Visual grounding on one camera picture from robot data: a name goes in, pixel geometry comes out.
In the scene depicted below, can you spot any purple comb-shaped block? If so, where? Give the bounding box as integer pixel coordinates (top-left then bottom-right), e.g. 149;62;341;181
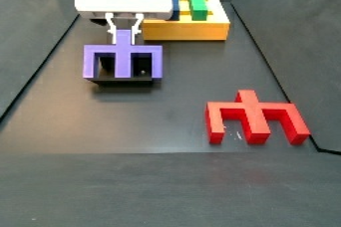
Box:
83;30;164;80

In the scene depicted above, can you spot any yellow slotted board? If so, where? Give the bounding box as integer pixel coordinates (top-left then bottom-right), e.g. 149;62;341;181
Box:
142;0;230;41

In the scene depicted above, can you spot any blue rectangular bar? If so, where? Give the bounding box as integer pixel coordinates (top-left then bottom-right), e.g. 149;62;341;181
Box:
169;0;180;21

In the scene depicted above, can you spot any green rectangular bar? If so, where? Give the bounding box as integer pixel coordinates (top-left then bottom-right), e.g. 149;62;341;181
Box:
188;0;208;21

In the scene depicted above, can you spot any red comb-shaped block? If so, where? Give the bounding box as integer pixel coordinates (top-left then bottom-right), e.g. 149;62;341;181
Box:
205;90;311;145

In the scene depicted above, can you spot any black angle bracket fixture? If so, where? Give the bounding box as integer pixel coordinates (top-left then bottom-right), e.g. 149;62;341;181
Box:
90;53;153;86

